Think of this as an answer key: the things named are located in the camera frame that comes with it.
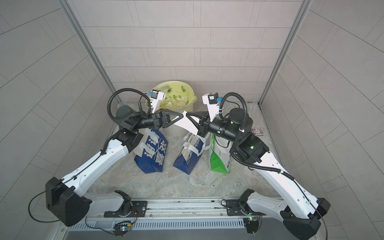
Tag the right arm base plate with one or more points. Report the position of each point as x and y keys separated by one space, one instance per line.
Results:
x=233 y=208

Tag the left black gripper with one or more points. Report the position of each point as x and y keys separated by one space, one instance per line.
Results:
x=159 y=119

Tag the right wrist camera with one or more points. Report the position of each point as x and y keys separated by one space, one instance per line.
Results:
x=212 y=101

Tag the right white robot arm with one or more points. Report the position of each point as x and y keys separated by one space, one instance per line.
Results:
x=228 y=118

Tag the controller board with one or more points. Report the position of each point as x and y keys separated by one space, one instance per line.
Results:
x=252 y=225
x=120 y=229

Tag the small blue white tote bag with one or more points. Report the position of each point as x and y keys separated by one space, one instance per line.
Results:
x=193 y=148

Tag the large blue white tote bag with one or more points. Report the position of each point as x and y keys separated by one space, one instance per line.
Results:
x=151 y=151

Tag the right controller board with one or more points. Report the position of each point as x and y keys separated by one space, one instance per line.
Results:
x=252 y=225

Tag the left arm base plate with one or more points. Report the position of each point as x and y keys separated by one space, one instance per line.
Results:
x=138 y=207

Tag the aluminium mounting rail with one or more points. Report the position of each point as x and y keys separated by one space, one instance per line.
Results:
x=180 y=207

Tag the shredded paper pile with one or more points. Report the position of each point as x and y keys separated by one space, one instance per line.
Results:
x=174 y=102

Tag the green white tote bag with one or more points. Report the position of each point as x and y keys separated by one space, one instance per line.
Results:
x=220 y=157

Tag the small printed card box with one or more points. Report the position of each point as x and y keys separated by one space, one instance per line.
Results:
x=257 y=131

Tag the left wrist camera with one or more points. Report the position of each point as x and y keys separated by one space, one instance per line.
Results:
x=156 y=97

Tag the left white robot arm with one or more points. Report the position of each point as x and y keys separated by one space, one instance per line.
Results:
x=66 y=197

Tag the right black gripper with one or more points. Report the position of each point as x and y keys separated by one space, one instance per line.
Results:
x=203 y=126

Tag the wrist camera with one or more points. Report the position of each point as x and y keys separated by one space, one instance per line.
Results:
x=156 y=97
x=212 y=101

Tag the left controller board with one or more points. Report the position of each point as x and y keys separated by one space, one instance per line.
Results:
x=120 y=229

